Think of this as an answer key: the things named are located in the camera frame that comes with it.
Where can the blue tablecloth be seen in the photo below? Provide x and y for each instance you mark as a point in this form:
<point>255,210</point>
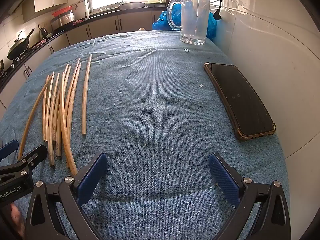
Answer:
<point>150,105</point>

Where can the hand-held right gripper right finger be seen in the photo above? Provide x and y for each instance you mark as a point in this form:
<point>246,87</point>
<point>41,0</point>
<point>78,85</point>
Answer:
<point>225,180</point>

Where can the black kitchen countertop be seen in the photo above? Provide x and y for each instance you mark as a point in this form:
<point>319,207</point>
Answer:
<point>100,16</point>

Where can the pile of wooden chopsticks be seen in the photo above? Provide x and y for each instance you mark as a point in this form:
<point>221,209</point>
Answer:
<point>57,130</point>

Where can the metal basin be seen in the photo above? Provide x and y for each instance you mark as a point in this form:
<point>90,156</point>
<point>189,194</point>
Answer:
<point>132,5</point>

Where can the steel pot with red lid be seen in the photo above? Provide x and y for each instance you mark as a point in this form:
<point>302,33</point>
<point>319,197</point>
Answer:
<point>62,20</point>

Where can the pink rag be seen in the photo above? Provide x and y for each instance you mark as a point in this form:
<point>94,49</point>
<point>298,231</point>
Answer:
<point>77,22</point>

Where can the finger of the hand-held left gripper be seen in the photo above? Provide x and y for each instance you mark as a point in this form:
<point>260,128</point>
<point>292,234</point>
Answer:
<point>35,155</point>
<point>10,146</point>

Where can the black phone in clear case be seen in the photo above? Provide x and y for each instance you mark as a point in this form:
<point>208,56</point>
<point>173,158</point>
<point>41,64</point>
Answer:
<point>240,100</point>

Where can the gas stove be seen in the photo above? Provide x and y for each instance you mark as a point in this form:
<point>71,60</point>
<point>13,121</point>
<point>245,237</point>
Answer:
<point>18,58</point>

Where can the small yellow object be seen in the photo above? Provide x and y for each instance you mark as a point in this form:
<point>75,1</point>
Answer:
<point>142,29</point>

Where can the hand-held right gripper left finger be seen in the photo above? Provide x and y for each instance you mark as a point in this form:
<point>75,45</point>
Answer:
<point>91,177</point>

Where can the steel kettle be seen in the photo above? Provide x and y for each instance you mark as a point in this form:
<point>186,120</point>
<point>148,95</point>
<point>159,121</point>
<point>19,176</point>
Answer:
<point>43,33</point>

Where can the white base cabinets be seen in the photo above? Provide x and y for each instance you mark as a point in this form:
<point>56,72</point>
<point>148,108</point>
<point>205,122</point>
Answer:
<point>105,26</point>

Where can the black wok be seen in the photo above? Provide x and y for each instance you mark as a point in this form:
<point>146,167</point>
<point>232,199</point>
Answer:
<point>17,46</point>

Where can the blue plastic bag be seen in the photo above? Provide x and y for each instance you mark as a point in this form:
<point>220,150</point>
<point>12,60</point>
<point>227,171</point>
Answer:
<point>162,21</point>

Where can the person's left hand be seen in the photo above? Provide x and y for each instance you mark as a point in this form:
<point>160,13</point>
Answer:
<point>16,216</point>

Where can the clear glass mug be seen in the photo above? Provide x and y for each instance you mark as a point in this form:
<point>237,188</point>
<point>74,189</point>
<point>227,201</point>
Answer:
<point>195,22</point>

